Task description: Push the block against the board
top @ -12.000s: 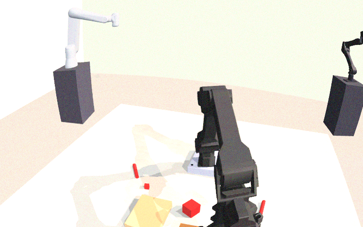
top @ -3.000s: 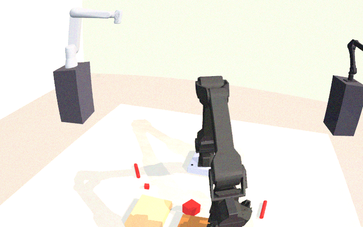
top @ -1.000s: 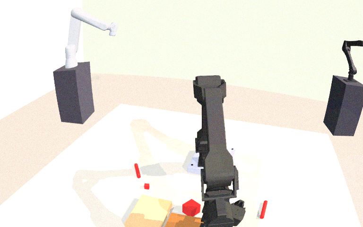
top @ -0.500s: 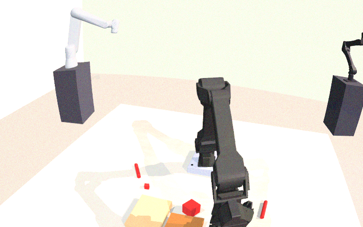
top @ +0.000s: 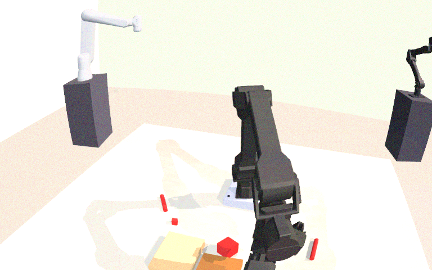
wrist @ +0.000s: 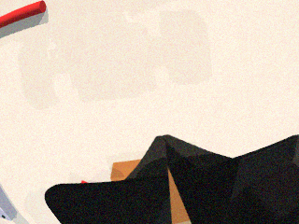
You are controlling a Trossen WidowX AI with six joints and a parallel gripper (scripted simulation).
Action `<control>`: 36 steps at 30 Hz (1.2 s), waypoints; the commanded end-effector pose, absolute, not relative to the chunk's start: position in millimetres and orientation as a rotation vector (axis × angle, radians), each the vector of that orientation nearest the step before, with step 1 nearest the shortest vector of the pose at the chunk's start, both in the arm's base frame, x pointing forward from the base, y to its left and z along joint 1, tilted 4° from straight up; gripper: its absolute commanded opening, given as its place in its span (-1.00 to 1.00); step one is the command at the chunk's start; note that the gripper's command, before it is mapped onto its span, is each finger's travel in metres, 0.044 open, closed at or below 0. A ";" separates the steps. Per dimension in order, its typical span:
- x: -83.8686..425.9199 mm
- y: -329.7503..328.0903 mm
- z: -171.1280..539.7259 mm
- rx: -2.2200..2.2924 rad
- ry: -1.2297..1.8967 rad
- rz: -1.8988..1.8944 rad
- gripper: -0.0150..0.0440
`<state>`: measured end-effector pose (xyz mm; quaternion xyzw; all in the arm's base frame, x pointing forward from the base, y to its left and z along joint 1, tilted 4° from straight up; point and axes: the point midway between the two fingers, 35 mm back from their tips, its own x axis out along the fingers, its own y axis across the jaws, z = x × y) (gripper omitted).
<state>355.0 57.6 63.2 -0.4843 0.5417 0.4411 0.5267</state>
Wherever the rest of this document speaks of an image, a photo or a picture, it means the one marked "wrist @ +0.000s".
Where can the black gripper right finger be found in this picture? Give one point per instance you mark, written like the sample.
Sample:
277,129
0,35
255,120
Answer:
210,185

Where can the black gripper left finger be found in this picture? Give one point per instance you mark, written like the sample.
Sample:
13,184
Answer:
141,198

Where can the red cylindrical bar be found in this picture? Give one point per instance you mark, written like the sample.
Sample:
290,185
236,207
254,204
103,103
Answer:
22,13

